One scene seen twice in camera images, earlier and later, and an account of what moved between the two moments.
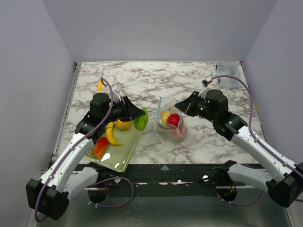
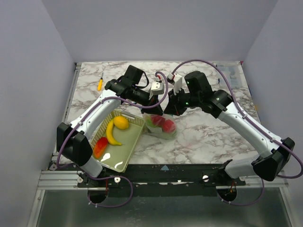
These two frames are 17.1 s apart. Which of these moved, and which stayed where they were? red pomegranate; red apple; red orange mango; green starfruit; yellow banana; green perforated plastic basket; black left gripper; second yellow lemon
Moved: red pomegranate; black left gripper; red apple; green starfruit
Stayed: green perforated plastic basket; red orange mango; yellow banana; second yellow lemon
